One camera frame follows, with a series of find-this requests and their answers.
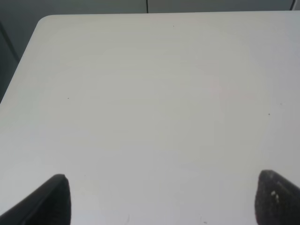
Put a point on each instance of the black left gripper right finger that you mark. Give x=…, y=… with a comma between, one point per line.
x=277, y=200

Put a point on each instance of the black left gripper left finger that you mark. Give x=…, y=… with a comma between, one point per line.
x=50, y=204

